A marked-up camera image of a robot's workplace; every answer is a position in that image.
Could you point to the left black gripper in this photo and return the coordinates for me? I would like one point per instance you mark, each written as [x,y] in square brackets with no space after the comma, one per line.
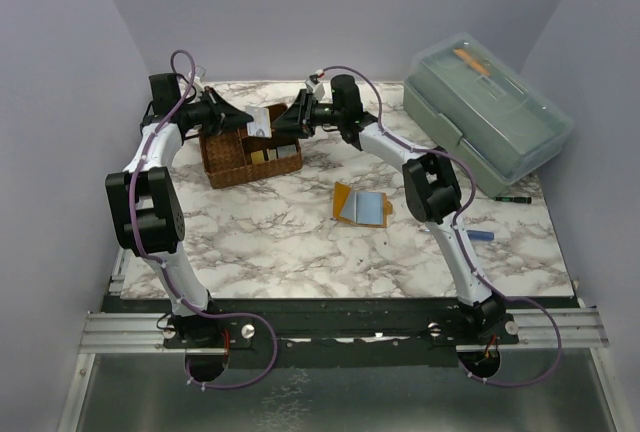
[224,117]

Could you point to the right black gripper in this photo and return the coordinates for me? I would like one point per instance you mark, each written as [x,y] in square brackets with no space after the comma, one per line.
[296,121]

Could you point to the white silver credit card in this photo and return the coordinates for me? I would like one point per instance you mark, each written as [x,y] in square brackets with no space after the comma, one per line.
[260,126]

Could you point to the yellow leather card holder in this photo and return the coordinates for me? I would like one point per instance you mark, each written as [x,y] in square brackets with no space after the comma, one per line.
[360,208]

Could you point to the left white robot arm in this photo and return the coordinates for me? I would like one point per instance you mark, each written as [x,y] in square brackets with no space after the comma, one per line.
[145,208]

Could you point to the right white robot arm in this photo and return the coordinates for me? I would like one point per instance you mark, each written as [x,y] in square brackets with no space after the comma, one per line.
[432,192]

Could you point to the brown woven basket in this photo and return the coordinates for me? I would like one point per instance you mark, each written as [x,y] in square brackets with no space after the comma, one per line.
[226,160]

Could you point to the orange tool inside toolbox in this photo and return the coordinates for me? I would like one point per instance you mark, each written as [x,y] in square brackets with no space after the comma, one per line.
[472,62]

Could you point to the clear lid plastic toolbox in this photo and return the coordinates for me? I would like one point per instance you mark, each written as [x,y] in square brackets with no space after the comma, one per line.
[499,126]

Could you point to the red blue screwdriver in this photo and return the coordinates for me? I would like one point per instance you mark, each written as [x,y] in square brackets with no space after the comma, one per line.
[473,235]

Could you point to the small black green screwdriver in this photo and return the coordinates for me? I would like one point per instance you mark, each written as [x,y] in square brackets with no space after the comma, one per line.
[513,199]

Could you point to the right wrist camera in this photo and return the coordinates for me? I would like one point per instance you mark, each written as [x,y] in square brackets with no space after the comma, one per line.
[314,84]

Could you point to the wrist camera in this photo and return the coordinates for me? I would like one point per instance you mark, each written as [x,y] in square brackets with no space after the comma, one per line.
[314,84]
[196,77]

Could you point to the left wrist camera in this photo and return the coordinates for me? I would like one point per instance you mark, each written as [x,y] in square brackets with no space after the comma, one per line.
[196,77]

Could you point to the aluminium rail frame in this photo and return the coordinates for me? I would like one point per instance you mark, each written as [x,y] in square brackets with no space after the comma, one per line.
[121,356]

